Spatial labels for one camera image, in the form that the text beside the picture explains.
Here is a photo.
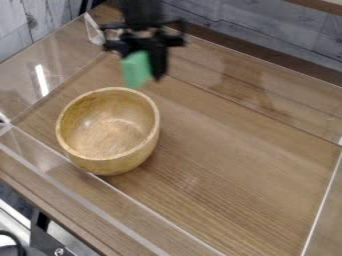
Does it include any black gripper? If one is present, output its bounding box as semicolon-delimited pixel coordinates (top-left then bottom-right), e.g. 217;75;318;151
101;19;186;81

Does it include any green stick block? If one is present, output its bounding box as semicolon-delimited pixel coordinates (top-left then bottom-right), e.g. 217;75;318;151
122;51;151;89

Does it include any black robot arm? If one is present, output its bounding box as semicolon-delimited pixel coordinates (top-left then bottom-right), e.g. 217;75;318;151
101;0;186;88

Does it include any wooden bowl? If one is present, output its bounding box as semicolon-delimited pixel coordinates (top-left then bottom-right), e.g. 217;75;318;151
55;87;161;176

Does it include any clear acrylic corner bracket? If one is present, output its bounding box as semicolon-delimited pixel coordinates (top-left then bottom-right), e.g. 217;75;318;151
85;13;106;46

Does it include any clear acrylic enclosure wall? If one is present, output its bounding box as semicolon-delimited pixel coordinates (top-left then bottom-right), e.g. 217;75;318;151
0;20;342;256

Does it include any black table leg bracket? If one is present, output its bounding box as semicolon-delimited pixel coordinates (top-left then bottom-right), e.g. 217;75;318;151
30;209;77;256

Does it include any black cable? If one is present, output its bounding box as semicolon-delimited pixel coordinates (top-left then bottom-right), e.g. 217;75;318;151
0;229;27;256

